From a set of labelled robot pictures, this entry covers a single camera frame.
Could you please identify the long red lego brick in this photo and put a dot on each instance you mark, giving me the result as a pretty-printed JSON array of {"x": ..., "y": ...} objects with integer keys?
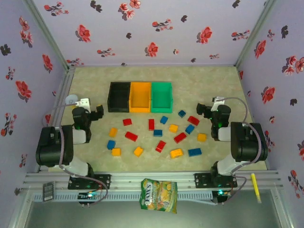
[
  {"x": 180, "y": 137},
  {"x": 131, "y": 136},
  {"x": 151, "y": 124},
  {"x": 160, "y": 146},
  {"x": 193, "y": 120}
]

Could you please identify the short blue lego brick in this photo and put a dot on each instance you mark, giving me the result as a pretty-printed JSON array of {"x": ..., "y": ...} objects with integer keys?
[
  {"x": 189, "y": 129},
  {"x": 182, "y": 113},
  {"x": 157, "y": 132},
  {"x": 164, "y": 119},
  {"x": 111, "y": 144}
]

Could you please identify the short yellow lego brick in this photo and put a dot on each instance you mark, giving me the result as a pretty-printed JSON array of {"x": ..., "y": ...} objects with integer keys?
[
  {"x": 113, "y": 132},
  {"x": 116, "y": 152},
  {"x": 202, "y": 137},
  {"x": 173, "y": 128},
  {"x": 138, "y": 151}
]

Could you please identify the short red lego brick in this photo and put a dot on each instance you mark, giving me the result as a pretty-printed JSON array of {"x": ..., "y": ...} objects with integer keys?
[{"x": 127, "y": 122}]

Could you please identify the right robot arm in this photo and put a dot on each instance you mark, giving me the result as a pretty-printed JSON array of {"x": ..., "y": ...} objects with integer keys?
[{"x": 247, "y": 142}]

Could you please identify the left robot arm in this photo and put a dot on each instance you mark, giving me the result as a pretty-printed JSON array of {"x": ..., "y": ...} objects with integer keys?
[{"x": 52, "y": 147}]

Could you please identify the black plastic container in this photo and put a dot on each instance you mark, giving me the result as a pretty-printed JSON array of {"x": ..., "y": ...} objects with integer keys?
[{"x": 118, "y": 109}]

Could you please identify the yellow can white lid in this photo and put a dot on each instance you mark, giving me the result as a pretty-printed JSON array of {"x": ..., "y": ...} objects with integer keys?
[{"x": 70, "y": 98}]

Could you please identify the long blue lego brick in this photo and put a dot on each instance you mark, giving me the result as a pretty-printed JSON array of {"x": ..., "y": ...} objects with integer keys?
[{"x": 194, "y": 152}]

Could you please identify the green plastic container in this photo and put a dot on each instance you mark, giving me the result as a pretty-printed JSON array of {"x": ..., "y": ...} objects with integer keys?
[{"x": 161, "y": 95}]

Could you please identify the orange plastic container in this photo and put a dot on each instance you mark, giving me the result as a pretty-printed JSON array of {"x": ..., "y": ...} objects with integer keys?
[{"x": 140, "y": 95}]

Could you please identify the long yellow lego brick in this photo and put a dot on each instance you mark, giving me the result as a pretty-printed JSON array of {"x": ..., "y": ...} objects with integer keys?
[{"x": 176, "y": 153}]

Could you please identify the yellow marker pen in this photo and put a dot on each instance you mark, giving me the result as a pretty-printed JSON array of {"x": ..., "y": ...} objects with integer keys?
[{"x": 256, "y": 187}]

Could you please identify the black ridged device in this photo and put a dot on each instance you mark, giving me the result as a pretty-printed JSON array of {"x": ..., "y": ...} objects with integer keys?
[{"x": 48, "y": 191}]

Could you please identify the green yellow candy bag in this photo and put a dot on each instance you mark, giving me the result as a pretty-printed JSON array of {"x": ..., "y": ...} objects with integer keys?
[{"x": 159, "y": 196}]

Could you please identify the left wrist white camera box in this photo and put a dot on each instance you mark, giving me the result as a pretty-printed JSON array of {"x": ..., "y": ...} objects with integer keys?
[{"x": 83, "y": 102}]

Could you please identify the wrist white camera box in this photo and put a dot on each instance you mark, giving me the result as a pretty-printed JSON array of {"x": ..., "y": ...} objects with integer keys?
[
  {"x": 83, "y": 102},
  {"x": 218, "y": 100}
]

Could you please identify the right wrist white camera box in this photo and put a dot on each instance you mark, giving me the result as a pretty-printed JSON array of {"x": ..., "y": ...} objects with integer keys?
[{"x": 218, "y": 100}]

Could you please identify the side aluminium frame rail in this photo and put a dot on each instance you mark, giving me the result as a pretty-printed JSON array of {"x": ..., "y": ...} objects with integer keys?
[{"x": 68, "y": 79}]

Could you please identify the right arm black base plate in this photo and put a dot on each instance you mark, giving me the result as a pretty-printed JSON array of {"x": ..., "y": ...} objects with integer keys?
[{"x": 202, "y": 180}]

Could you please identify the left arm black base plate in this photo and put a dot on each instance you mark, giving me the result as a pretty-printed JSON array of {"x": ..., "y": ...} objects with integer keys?
[{"x": 104, "y": 181}]

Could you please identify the long aluminium frame rail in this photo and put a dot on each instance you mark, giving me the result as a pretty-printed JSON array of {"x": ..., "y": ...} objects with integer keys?
[{"x": 154, "y": 177}]

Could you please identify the aluminium corner post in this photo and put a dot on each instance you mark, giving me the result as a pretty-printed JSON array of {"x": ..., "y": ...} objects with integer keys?
[
  {"x": 46, "y": 31},
  {"x": 256, "y": 31}
]

